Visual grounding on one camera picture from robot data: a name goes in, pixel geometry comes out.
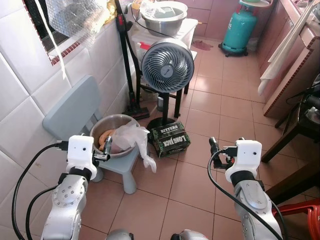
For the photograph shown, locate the orange food piece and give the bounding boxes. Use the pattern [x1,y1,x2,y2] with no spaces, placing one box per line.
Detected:
[98,129,117,149]

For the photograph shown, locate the steel bowl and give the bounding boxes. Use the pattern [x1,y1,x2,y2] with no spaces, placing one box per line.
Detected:
[89,113,141,159]

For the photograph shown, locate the clear plastic bag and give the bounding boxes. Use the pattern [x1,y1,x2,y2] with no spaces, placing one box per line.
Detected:
[111,119,158,174]

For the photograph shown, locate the green printed cardboard box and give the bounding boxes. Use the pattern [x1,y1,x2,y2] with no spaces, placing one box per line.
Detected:
[148,121,192,159]

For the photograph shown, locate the grey-blue plastic child chair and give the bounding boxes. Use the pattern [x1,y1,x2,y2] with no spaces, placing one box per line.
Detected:
[42,75,147,195]

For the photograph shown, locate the dark wooden bench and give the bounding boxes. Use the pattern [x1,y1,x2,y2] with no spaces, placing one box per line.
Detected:
[265,160,320,206]

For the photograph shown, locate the grey left robot leg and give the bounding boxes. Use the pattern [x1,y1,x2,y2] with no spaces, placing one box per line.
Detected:
[106,229,134,240]

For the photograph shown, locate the grey robot leg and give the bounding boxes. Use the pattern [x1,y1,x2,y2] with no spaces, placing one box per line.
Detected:
[106,229,134,240]
[170,229,211,240]

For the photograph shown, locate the dark wooden table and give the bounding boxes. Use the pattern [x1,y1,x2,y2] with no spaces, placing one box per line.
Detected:
[260,75,320,164]

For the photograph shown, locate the grey right robot leg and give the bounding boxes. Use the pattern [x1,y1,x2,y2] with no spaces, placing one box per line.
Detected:
[170,229,211,240]

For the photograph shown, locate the black red stick vacuum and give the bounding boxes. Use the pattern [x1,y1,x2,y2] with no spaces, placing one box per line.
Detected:
[114,0,151,121]

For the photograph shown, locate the white round standing fan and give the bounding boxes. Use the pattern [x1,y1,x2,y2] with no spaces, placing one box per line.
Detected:
[141,38,196,132]

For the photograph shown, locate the red plastic chair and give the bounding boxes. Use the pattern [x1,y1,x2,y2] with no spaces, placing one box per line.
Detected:
[272,198,320,240]

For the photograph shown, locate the red floor cloth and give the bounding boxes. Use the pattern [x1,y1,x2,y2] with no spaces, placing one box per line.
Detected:
[192,40,214,52]

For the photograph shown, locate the brown kitchen counter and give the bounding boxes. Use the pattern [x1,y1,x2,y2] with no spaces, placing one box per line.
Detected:
[257,0,320,119]

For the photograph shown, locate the white leaning plank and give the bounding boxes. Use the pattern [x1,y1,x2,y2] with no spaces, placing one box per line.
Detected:
[257,2,317,96]

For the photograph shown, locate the green gas cylinder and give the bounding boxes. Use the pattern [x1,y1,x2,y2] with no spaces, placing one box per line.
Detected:
[219,0,259,57]

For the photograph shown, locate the white plastic storage box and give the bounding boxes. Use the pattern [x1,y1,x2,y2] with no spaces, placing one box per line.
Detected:
[127,17,199,55]

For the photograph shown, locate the white hanging strip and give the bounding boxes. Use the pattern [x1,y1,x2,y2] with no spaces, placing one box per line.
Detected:
[31,0,68,81]

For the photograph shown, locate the clear bubble wrap sheet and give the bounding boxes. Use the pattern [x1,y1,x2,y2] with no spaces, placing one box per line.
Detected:
[45,0,117,40]

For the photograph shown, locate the large steel basin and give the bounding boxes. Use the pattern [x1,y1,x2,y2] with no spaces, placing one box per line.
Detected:
[138,1,189,37]

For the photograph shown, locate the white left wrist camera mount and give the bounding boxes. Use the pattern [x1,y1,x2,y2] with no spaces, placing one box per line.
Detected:
[66,134,98,181]

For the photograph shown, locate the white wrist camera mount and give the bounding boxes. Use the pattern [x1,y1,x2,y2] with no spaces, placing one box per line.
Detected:
[66,134,98,181]
[224,139,263,184]

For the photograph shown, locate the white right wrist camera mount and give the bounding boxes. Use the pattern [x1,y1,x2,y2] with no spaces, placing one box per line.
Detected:
[224,139,263,184]

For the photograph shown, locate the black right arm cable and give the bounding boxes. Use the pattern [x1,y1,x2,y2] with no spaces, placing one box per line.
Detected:
[207,148,285,240]

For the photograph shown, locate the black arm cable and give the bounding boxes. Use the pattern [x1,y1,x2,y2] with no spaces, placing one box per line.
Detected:
[11,142,69,240]
[207,148,285,240]
[25,184,62,240]

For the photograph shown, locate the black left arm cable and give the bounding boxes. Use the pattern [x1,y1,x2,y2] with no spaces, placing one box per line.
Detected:
[11,142,69,240]
[25,184,62,240]

